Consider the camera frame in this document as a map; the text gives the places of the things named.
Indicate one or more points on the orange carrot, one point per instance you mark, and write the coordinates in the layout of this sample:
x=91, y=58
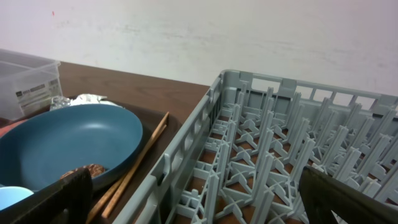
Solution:
x=7, y=128

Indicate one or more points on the light blue cup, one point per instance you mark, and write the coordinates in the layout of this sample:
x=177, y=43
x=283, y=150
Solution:
x=13, y=194

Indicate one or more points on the grey dishwasher rack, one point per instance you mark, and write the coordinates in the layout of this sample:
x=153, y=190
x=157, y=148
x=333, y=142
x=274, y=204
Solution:
x=239, y=156

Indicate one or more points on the crumpled foil wrapper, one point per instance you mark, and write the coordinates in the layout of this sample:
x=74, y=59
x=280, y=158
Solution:
x=58, y=102

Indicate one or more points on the brown round bread piece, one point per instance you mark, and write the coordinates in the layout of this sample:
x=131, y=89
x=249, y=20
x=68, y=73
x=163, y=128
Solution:
x=94, y=169

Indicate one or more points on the crumpled white paper napkin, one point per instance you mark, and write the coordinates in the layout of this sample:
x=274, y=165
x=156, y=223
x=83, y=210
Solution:
x=88, y=99

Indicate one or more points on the wooden chopstick left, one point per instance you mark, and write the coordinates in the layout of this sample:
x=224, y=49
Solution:
x=116, y=190

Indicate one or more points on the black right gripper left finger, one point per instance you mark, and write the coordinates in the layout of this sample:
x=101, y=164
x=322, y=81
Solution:
x=72, y=193

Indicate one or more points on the clear plastic bin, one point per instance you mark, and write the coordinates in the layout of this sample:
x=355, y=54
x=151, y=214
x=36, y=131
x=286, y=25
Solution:
x=27, y=83

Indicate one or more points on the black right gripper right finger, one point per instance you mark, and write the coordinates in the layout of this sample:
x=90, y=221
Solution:
x=324, y=197

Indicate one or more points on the brown serving tray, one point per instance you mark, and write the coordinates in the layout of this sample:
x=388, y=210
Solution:
x=155, y=124

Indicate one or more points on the dark blue plate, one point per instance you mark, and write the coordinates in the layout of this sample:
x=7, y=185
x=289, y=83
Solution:
x=68, y=140

